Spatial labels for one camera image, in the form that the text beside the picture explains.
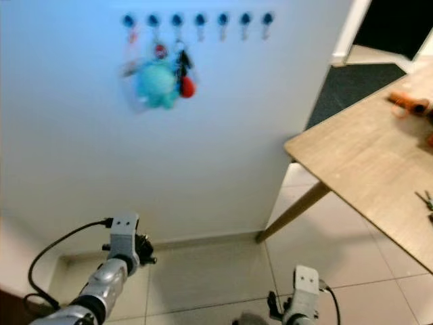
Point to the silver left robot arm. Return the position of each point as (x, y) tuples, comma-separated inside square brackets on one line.
[(105, 288)]

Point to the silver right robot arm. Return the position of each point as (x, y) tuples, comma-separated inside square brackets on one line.
[(303, 320)]

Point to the white hook board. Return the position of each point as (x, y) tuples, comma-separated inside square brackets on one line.
[(230, 135)]

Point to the blue knob metal hook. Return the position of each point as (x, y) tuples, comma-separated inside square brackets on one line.
[(245, 18), (176, 20), (153, 21), (128, 21), (267, 17), (222, 19), (199, 19)]

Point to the wooden table leg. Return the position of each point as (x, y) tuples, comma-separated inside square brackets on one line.
[(294, 213)]

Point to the dark blue carpet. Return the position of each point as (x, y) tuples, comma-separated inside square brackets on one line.
[(355, 95)]

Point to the brown tube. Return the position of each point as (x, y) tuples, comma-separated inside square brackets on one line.
[(409, 103)]

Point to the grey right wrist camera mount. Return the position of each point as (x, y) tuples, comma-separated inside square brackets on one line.
[(306, 288)]

